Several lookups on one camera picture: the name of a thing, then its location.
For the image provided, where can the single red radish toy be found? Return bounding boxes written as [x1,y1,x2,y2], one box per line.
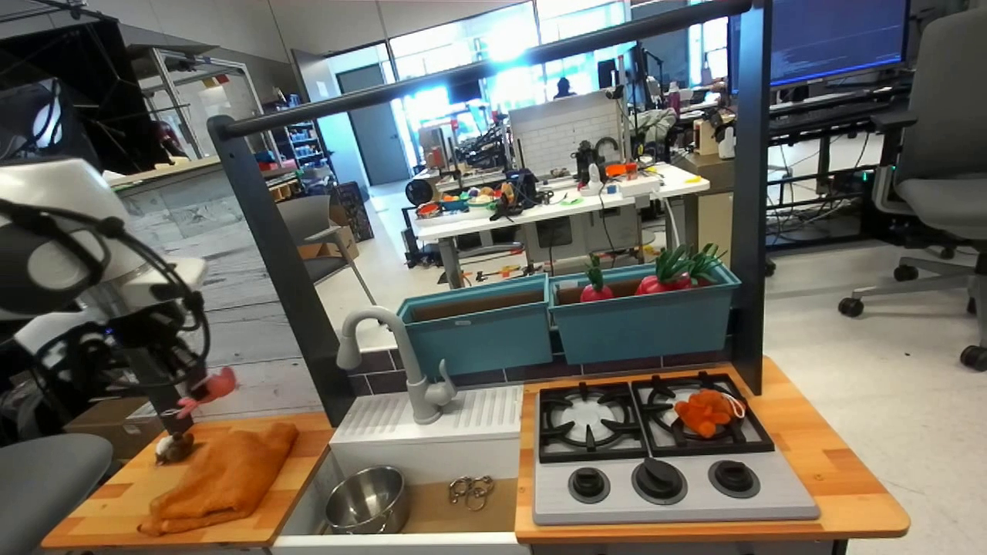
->
[576,255,617,306]

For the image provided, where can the white toy sink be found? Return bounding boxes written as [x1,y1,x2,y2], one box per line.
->
[270,381,526,555]

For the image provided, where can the small steel pot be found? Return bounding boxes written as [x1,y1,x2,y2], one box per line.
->
[321,462,409,537]

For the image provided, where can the black stove knob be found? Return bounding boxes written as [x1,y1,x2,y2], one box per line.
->
[568,464,614,506]
[630,456,688,510]
[707,456,764,501]

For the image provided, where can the brown and white plush toy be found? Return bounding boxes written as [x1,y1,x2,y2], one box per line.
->
[151,425,203,467]

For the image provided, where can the black computer desk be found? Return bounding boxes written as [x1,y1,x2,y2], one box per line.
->
[764,80,919,249]

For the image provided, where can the grey padded seat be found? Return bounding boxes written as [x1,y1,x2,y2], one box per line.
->
[0,427,117,555]

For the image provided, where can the grey toy stove top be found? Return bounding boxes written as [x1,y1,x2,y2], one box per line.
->
[529,369,823,529]

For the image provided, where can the beige background chair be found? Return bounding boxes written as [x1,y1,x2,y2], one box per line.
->
[274,190,379,307]

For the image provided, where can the orange terry towel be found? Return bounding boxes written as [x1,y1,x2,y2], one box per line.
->
[136,418,303,538]

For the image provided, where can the white cluttered work table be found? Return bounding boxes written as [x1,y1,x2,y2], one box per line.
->
[413,159,713,289]

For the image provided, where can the black metal kitchen frame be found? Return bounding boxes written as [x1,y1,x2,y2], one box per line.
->
[207,0,775,427]

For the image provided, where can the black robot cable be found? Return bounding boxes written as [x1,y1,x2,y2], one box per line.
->
[0,198,216,380]

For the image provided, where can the grey toy faucet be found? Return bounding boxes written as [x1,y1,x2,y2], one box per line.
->
[335,306,461,427]

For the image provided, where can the grey office chair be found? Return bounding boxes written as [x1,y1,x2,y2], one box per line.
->
[837,4,987,372]

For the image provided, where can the metal wire rings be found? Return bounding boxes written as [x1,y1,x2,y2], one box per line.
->
[445,470,500,514]

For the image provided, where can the red radish toy bunch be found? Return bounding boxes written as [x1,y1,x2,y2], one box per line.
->
[631,244,725,298]

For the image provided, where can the grey wood backsplash panel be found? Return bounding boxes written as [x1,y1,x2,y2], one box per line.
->
[117,167,332,417]

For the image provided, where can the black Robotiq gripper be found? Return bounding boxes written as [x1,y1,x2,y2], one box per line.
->
[119,306,209,434]

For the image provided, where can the teal plastic planter bin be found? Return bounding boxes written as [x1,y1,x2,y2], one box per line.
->
[549,255,744,369]
[396,275,556,381]

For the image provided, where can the orange plush toy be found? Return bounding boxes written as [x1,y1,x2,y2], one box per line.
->
[672,385,748,441]

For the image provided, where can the pink plush toy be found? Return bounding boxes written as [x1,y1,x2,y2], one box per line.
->
[184,366,239,417]

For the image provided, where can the computer monitor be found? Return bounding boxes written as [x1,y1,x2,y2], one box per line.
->
[764,0,912,92]

